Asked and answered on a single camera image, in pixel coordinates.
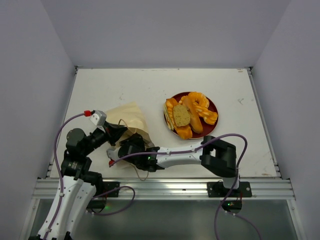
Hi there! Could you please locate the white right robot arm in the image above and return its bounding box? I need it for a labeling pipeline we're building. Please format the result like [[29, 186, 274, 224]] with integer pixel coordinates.
[[115, 135, 241, 197]]

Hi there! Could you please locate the fake speckled bread slice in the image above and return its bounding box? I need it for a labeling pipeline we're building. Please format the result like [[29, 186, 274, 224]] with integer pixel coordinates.
[[172, 104, 191, 127]]

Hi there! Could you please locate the fake triangle sandwich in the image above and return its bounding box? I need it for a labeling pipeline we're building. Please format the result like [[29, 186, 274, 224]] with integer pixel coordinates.
[[163, 103, 174, 131]]

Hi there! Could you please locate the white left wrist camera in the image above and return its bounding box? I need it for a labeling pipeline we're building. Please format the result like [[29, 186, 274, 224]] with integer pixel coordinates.
[[84, 110, 107, 127]]

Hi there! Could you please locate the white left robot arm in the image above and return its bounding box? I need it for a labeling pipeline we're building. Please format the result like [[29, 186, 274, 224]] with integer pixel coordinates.
[[29, 122, 127, 240]]

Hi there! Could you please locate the fake round bun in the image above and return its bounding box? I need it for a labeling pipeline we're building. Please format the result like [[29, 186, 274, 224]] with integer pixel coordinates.
[[182, 96, 203, 134]]

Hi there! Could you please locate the fake orange ring donut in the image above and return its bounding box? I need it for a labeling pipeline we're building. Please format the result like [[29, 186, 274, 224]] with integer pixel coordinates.
[[187, 91, 210, 109]]

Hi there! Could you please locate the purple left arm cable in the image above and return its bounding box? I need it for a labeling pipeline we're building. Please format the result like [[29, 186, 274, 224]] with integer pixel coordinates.
[[42, 112, 136, 240]]

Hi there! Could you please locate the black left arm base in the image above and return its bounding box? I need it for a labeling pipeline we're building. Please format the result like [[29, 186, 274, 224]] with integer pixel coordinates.
[[86, 181, 120, 213]]

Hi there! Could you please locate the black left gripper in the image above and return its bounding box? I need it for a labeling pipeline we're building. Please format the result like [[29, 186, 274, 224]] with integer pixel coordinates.
[[82, 120, 128, 156]]

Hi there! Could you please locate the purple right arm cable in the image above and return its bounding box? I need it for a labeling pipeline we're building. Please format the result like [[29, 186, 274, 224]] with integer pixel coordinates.
[[109, 133, 263, 240]]

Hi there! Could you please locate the fake braided orange bread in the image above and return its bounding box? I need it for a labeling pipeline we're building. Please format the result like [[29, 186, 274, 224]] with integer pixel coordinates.
[[165, 98, 193, 140]]

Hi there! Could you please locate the aluminium mounting rail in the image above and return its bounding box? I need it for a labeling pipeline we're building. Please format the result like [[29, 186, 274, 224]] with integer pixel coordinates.
[[31, 178, 296, 200]]

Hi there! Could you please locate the fake twisted glazed bread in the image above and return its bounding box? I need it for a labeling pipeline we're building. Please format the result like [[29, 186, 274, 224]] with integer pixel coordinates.
[[178, 95, 218, 125]]

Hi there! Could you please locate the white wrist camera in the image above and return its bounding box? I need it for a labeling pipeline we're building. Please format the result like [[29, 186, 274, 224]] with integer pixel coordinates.
[[84, 110, 107, 127], [106, 147, 121, 168]]

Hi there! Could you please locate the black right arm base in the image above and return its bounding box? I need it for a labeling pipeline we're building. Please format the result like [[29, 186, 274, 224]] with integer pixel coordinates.
[[206, 180, 253, 214]]

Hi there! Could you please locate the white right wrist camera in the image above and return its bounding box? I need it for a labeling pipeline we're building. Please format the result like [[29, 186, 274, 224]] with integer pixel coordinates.
[[106, 147, 121, 168]]

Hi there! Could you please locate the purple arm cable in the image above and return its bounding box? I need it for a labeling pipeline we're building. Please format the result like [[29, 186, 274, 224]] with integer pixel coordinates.
[[109, 133, 263, 240], [42, 112, 136, 240]]

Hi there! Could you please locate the white paper bag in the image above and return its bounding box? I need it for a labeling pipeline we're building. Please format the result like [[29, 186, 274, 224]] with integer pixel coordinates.
[[103, 100, 156, 182]]

